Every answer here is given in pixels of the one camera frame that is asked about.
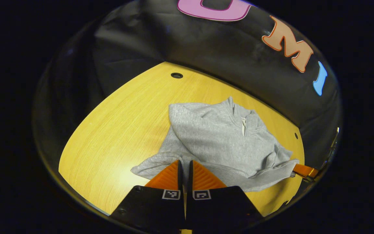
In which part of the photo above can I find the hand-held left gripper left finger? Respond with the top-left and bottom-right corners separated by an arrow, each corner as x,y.
109,159 -> 186,234

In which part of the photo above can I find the black backdrop cloth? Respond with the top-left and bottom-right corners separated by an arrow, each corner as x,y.
33,0 -> 343,182

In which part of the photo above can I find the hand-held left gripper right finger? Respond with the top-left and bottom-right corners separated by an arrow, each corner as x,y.
186,160 -> 264,232

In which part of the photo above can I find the grey zip-neck sweatshirt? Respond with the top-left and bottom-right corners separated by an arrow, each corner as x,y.
131,97 -> 299,193

